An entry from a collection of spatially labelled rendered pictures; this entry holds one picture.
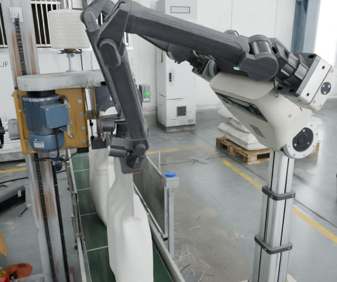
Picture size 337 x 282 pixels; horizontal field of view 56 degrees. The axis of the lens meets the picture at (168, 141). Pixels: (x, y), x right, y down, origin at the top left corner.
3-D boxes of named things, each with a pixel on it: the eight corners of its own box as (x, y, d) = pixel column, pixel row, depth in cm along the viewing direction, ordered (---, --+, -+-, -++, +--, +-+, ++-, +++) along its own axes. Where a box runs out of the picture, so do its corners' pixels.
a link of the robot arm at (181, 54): (95, -15, 114) (92, -13, 123) (78, 20, 116) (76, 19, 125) (193, 48, 133) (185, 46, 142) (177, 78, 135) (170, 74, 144)
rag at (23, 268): (31, 280, 219) (30, 275, 218) (1, 287, 213) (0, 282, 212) (32, 260, 238) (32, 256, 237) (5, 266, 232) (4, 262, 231)
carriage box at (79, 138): (89, 147, 168) (84, 87, 158) (19, 155, 157) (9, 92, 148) (85, 135, 190) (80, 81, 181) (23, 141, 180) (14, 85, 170)
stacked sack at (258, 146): (274, 148, 430) (275, 140, 426) (246, 152, 416) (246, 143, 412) (247, 135, 489) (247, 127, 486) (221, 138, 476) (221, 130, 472)
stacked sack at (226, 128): (270, 132, 464) (271, 123, 459) (231, 138, 438) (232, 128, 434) (252, 126, 500) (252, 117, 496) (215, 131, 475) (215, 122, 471)
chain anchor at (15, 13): (22, 21, 145) (20, 6, 143) (10, 21, 143) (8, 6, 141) (23, 22, 147) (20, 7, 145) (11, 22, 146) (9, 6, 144)
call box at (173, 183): (179, 186, 178) (179, 177, 176) (165, 188, 176) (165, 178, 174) (174, 181, 185) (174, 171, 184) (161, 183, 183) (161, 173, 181)
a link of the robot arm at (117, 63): (117, 41, 74) (121, 17, 81) (93, 43, 75) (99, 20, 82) (150, 155, 106) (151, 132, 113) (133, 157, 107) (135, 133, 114)
